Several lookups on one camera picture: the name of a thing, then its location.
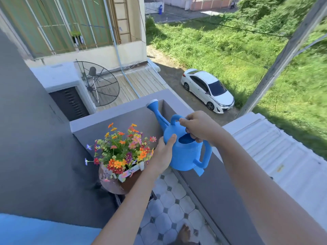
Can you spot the person's right forearm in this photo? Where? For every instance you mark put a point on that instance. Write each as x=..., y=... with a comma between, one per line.
x=265, y=193

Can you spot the white corrugated roof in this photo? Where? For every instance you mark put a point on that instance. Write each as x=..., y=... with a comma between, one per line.
x=283, y=160

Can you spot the black mesh satellite dish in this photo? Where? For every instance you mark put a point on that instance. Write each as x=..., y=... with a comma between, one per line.
x=98, y=82

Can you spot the person's left forearm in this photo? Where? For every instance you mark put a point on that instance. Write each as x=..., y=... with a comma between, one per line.
x=127, y=209

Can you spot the beige corrugated roof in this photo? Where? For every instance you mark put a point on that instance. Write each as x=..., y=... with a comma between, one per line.
x=132, y=85

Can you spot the brown round flower pot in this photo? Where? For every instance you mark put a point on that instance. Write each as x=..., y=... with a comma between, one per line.
x=115, y=182

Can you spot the colourful flower bunch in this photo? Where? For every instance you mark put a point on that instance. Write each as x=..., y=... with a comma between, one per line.
x=121, y=150

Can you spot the person's left thumb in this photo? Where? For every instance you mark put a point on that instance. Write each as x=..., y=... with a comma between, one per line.
x=170, y=142

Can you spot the blue drain pipe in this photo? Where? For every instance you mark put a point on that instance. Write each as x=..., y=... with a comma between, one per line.
x=118, y=48

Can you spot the person's right hand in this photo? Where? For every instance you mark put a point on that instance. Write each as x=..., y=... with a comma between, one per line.
x=201, y=126

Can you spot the green barred window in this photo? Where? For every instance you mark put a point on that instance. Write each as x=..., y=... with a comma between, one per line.
x=58, y=24

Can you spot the person's bare foot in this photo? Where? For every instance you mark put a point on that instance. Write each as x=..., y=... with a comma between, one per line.
x=184, y=234

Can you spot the blue plastic watering can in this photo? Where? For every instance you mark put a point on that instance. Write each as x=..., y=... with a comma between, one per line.
x=185, y=147

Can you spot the white picket fence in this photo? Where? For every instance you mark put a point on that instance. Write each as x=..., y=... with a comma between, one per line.
x=154, y=7

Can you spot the white sedan car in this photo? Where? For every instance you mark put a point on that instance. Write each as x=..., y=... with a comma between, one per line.
x=208, y=90

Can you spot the blue waste bin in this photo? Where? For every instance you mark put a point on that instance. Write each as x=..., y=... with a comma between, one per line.
x=160, y=9

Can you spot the person's left hand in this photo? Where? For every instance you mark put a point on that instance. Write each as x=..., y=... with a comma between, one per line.
x=159, y=155

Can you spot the grey concrete utility pole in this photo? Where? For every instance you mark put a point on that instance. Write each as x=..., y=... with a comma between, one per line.
x=283, y=56

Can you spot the small hanging potted plant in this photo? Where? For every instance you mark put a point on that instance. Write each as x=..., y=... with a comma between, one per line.
x=76, y=38

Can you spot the person's right fingers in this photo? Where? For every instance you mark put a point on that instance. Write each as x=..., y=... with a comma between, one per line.
x=189, y=127

